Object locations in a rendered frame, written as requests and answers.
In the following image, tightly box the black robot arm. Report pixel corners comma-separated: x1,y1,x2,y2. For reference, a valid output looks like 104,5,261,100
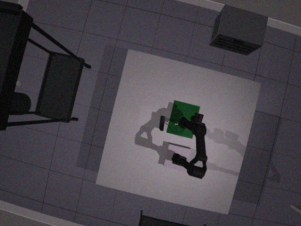
172,113,207,179

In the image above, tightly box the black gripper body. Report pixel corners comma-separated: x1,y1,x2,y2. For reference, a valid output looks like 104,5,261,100
179,117,193,130

